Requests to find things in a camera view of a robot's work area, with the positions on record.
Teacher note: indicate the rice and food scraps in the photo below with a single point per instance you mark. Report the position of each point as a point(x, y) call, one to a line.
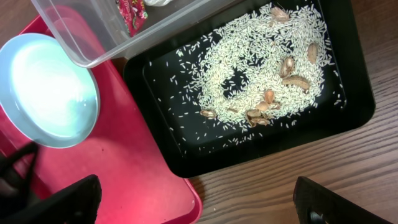
point(268, 69)

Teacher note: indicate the black plastic tray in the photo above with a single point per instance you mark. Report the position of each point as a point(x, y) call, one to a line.
point(348, 93)

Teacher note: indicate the white tissue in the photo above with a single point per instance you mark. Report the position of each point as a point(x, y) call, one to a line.
point(157, 3)

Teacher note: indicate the red snack wrapper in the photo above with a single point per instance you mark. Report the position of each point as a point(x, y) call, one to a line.
point(133, 13)

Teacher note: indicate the clear plastic waste bin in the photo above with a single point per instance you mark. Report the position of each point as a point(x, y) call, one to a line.
point(93, 31)

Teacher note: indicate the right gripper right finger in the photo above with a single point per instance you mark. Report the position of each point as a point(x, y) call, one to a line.
point(317, 204)

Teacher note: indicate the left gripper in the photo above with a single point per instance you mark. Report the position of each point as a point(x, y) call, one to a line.
point(15, 188)

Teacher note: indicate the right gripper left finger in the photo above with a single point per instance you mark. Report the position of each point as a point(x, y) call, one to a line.
point(77, 203)

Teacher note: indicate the large light blue plate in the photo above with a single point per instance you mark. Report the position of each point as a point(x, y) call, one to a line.
point(48, 98)

